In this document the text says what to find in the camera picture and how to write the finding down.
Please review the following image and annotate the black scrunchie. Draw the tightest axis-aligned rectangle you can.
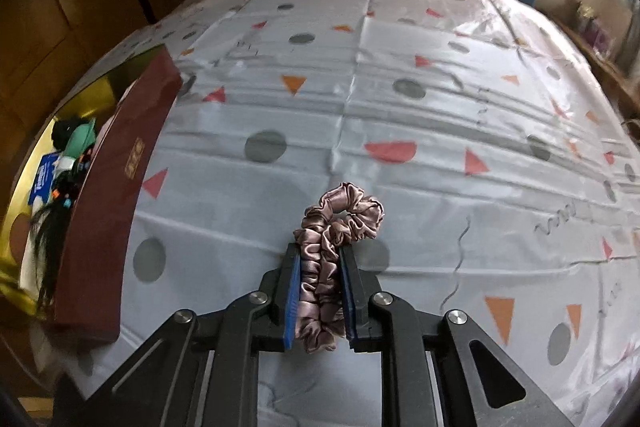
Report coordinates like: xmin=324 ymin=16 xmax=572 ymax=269
xmin=51 ymin=119 xmax=81 ymax=145

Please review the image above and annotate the green silicone travel bottle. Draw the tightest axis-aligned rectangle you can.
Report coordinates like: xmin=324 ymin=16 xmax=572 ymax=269
xmin=62 ymin=117 xmax=97 ymax=170

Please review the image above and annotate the bundle of black hair ties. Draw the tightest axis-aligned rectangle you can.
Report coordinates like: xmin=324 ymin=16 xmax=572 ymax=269
xmin=50 ymin=147 xmax=93 ymax=210

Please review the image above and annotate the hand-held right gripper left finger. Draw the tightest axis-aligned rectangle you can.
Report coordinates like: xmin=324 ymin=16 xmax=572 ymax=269
xmin=82 ymin=243 xmax=303 ymax=427

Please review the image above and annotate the maroon box with gold lining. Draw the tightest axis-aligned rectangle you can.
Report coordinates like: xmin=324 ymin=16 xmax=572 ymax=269
xmin=0 ymin=47 xmax=183 ymax=343

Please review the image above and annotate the purple small box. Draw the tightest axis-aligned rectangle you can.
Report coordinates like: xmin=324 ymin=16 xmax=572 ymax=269
xmin=575 ymin=2 xmax=612 ymax=48

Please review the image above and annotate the wooden side shelf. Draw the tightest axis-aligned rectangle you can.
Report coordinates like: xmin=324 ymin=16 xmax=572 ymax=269
xmin=537 ymin=0 xmax=640 ymax=108

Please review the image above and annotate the pink satin scrunchie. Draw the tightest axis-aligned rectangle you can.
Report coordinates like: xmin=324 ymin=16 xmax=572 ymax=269
xmin=292 ymin=182 xmax=386 ymax=354

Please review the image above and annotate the wooden wardrobe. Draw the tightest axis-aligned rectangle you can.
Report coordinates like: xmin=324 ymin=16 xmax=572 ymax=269
xmin=0 ymin=0 xmax=196 ymax=148

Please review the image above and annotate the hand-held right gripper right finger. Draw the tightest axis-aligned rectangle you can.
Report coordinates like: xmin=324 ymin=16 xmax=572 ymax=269
xmin=339 ymin=247 xmax=576 ymax=427

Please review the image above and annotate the blue tissue packet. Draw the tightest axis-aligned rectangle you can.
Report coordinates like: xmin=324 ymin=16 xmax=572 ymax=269
xmin=29 ymin=152 xmax=63 ymax=205

